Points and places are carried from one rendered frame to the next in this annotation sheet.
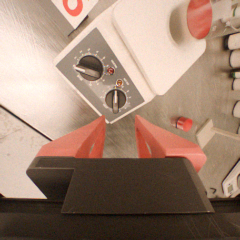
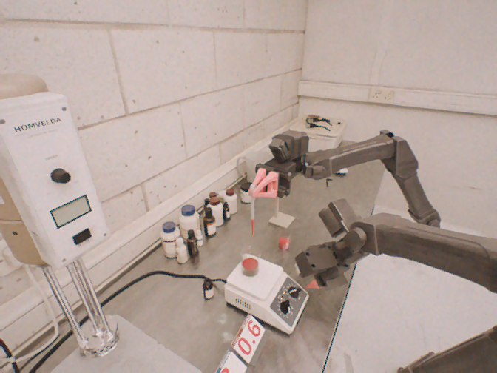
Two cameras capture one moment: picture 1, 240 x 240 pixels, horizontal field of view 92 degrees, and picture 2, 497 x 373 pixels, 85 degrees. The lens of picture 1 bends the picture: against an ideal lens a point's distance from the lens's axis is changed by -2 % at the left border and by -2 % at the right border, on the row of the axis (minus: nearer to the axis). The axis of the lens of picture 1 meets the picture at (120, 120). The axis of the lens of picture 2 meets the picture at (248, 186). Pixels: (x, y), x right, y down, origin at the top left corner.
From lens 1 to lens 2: 0.62 m
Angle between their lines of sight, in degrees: 32
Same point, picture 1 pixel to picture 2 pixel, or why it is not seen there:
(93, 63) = (282, 306)
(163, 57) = (267, 274)
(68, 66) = (288, 320)
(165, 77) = (274, 269)
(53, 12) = (262, 342)
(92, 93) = (295, 306)
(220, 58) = (224, 234)
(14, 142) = (345, 348)
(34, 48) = (285, 348)
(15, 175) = (369, 344)
